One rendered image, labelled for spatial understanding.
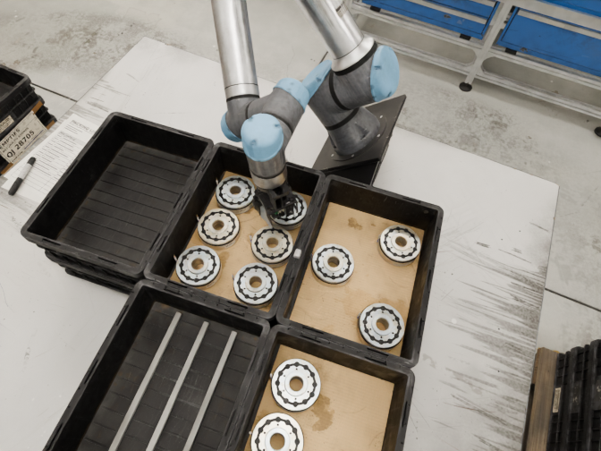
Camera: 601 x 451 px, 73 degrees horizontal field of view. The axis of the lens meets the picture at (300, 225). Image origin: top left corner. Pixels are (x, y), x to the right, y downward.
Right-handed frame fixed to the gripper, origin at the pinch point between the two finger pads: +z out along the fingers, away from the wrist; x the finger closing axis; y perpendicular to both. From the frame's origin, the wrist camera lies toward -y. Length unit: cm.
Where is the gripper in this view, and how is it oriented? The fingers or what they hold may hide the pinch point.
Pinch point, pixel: (275, 212)
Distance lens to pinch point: 105.1
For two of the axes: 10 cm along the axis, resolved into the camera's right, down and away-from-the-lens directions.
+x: 8.9, -4.3, 1.6
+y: 4.6, 7.9, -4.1
